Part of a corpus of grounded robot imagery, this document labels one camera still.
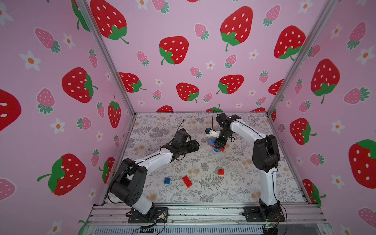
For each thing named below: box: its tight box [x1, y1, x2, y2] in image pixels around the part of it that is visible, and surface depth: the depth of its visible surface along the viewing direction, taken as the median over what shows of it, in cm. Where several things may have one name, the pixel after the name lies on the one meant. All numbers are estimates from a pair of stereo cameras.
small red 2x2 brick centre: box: [217, 168, 225, 176], surface depth 90 cm
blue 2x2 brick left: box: [163, 177, 172, 186], surface depth 87 cm
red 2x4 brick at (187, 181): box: [182, 175, 193, 188], surface depth 86 cm
